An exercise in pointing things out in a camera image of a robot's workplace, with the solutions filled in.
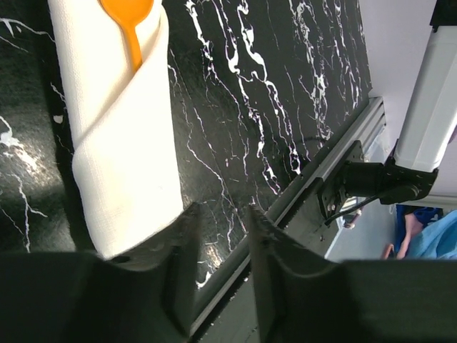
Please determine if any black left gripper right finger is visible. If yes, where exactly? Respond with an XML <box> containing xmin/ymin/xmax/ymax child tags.
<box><xmin>247</xmin><ymin>207</ymin><xmax>343</xmax><ymax>342</ymax></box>

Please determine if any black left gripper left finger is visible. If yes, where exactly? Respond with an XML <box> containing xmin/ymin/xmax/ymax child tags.
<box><xmin>110</xmin><ymin>203</ymin><xmax>201</xmax><ymax>336</ymax></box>

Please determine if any white cloth napkin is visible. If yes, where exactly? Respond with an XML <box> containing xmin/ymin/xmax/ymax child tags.
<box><xmin>49</xmin><ymin>1</ymin><xmax>184</xmax><ymax>259</ymax></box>

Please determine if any orange plastic spoon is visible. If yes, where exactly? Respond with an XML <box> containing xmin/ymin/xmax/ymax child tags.
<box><xmin>100</xmin><ymin>0</ymin><xmax>154</xmax><ymax>72</ymax></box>

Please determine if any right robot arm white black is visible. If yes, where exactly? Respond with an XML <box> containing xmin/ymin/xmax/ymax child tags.
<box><xmin>317</xmin><ymin>1</ymin><xmax>456</xmax><ymax>225</ymax></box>

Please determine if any black marble pattern mat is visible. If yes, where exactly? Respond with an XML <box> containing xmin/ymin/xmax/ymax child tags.
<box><xmin>1</xmin><ymin>1</ymin><xmax>371</xmax><ymax>288</ymax></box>

